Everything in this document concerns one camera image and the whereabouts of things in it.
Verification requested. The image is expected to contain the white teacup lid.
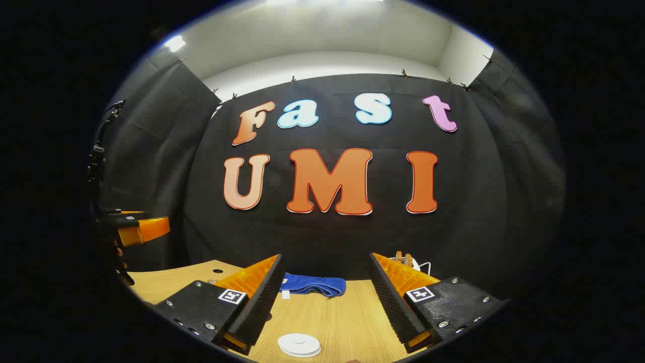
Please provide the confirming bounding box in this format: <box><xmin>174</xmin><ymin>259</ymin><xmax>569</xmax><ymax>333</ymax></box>
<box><xmin>278</xmin><ymin>333</ymin><xmax>321</xmax><ymax>358</ymax></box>

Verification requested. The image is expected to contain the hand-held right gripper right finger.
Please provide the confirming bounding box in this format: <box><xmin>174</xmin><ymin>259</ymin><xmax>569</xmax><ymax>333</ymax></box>
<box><xmin>369</xmin><ymin>252</ymin><xmax>509</xmax><ymax>353</ymax></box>

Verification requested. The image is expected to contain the black backdrop cloth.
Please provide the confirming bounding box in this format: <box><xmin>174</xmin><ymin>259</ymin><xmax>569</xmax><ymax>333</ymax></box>
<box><xmin>96</xmin><ymin>48</ymin><xmax>567</xmax><ymax>298</ymax></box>

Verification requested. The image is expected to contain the blue towel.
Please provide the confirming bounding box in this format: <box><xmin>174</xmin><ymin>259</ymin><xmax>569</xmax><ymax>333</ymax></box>
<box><xmin>280</xmin><ymin>273</ymin><xmax>347</xmax><ymax>298</ymax></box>

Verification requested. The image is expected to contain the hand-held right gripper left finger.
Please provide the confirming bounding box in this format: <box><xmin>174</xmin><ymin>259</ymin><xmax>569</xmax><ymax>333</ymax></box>
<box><xmin>151</xmin><ymin>254</ymin><xmax>283</xmax><ymax>356</ymax></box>

